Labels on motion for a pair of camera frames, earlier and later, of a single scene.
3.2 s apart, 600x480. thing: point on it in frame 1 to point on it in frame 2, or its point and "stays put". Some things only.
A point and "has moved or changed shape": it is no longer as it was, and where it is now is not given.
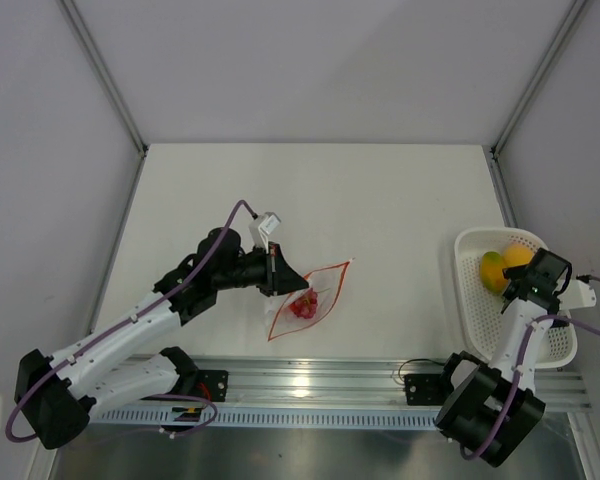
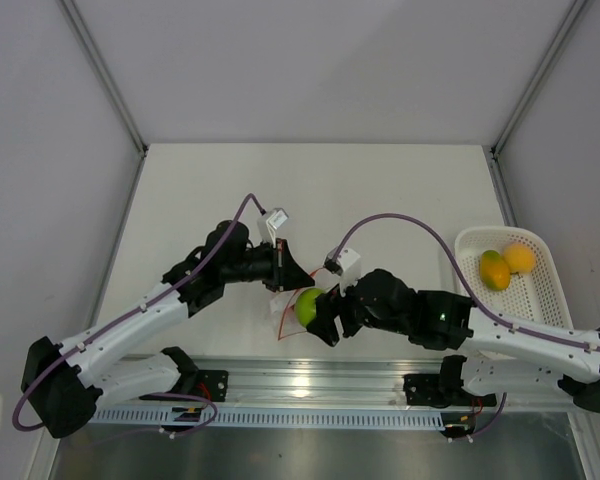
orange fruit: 517,254 stays put
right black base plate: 424,389 stays put
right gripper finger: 516,272 to 324,323
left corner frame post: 72,12 stays put
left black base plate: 211,384 stays put
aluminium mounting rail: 331,382 stays put
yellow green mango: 492,274 stays put
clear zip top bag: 313,303 has moved or changed shape
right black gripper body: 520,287 to 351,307
